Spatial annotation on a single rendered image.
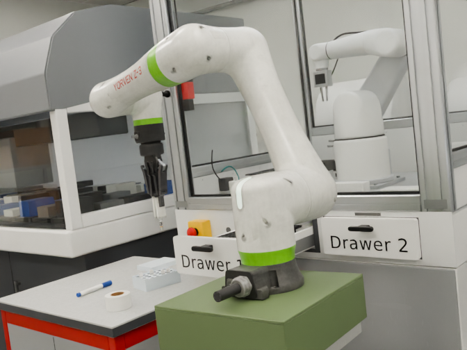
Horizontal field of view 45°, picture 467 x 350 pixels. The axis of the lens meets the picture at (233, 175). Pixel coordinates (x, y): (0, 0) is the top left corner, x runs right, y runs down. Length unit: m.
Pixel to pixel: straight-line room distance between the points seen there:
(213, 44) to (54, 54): 1.02
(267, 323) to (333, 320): 0.19
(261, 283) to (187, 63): 0.53
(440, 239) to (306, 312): 0.56
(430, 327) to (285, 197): 0.62
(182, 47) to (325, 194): 0.47
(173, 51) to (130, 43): 1.14
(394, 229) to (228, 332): 0.63
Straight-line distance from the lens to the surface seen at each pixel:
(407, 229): 1.57
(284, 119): 1.38
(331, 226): 1.68
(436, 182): 1.54
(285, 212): 1.22
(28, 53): 2.39
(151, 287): 1.77
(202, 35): 1.35
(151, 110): 1.76
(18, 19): 6.33
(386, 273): 1.66
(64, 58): 2.28
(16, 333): 1.98
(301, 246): 1.69
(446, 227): 1.55
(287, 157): 1.35
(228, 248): 1.52
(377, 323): 1.72
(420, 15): 1.54
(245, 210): 1.21
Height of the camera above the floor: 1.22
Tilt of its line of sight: 5 degrees down
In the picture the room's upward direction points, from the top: 7 degrees counter-clockwise
